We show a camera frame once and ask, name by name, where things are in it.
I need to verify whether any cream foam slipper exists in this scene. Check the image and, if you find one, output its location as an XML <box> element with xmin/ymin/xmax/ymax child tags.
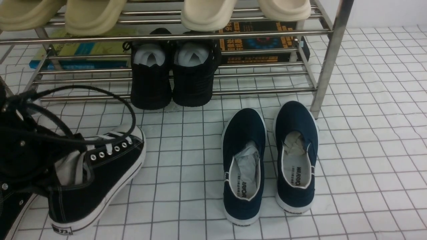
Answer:
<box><xmin>180</xmin><ymin>0</ymin><xmax>237</xmax><ymax>32</ymax></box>
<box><xmin>258</xmin><ymin>0</ymin><xmax>312</xmax><ymax>22</ymax></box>

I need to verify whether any olive foam slipper left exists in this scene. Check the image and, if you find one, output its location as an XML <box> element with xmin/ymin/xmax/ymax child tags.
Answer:
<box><xmin>0</xmin><ymin>0</ymin><xmax>67</xmax><ymax>31</ymax></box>

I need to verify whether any olive foam slipper right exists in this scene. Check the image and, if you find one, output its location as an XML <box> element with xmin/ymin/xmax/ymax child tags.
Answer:
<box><xmin>65</xmin><ymin>0</ymin><xmax>127</xmax><ymax>36</ymax></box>

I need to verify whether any black orange printed box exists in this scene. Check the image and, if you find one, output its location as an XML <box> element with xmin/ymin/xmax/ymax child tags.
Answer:
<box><xmin>216</xmin><ymin>20</ymin><xmax>297</xmax><ymax>65</ymax></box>

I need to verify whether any black cable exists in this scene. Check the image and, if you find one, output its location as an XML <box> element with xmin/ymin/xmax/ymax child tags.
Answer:
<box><xmin>7</xmin><ymin>85</ymin><xmax>136</xmax><ymax>147</ymax></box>

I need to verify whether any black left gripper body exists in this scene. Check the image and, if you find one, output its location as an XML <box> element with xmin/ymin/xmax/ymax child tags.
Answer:
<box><xmin>0</xmin><ymin>84</ymin><xmax>84</xmax><ymax>196</ymax></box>

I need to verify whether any white grid tablecloth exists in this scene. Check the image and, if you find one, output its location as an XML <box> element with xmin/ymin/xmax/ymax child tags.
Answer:
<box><xmin>15</xmin><ymin>26</ymin><xmax>426</xmax><ymax>240</ymax></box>

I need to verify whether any cream foam slipper right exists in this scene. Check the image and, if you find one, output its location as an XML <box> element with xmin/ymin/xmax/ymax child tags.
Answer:
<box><xmin>258</xmin><ymin>0</ymin><xmax>312</xmax><ymax>22</ymax></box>

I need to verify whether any steel shoe rack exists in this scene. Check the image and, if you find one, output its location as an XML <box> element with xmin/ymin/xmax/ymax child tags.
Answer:
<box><xmin>1</xmin><ymin>0</ymin><xmax>354</xmax><ymax>116</ymax></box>

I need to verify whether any navy slip-on shoe left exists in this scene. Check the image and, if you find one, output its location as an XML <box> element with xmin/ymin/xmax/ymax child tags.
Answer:
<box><xmin>221</xmin><ymin>108</ymin><xmax>267</xmax><ymax>226</ymax></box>

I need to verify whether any cream foam slipper left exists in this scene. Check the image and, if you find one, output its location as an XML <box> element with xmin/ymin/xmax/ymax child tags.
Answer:
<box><xmin>180</xmin><ymin>0</ymin><xmax>237</xmax><ymax>32</ymax></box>

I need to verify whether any black canvas shoe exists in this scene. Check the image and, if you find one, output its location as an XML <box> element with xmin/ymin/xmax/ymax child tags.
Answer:
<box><xmin>172</xmin><ymin>39</ymin><xmax>222</xmax><ymax>107</ymax></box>
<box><xmin>122</xmin><ymin>40</ymin><xmax>175</xmax><ymax>110</ymax></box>

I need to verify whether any black lace-up sneaker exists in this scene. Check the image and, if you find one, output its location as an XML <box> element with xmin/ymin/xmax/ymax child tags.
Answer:
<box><xmin>47</xmin><ymin>124</ymin><xmax>146</xmax><ymax>235</ymax></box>
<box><xmin>0</xmin><ymin>182</ymin><xmax>37</xmax><ymax>240</ymax></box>

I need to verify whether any black canvas shoe right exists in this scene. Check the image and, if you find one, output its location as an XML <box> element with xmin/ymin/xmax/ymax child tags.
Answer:
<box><xmin>172</xmin><ymin>39</ymin><xmax>222</xmax><ymax>107</ymax></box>

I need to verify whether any navy slip-on shoe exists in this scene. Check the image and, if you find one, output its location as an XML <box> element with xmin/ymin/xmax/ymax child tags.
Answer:
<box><xmin>273</xmin><ymin>101</ymin><xmax>319</xmax><ymax>214</ymax></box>
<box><xmin>221</xmin><ymin>108</ymin><xmax>267</xmax><ymax>226</ymax></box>

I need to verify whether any olive foam slipper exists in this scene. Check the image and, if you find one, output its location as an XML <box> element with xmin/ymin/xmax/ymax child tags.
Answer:
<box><xmin>0</xmin><ymin>0</ymin><xmax>67</xmax><ymax>31</ymax></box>
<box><xmin>65</xmin><ymin>0</ymin><xmax>127</xmax><ymax>36</ymax></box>

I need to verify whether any black canvas shoe left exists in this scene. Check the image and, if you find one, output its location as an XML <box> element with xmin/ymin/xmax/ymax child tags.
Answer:
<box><xmin>122</xmin><ymin>40</ymin><xmax>175</xmax><ymax>110</ymax></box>

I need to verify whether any navy slip-on shoe right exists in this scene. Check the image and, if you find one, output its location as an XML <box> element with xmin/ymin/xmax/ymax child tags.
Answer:
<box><xmin>273</xmin><ymin>101</ymin><xmax>319</xmax><ymax>214</ymax></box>

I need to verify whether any green blue printed box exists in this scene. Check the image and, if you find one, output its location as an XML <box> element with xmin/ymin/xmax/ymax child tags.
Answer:
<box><xmin>29</xmin><ymin>27</ymin><xmax>137</xmax><ymax>69</ymax></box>

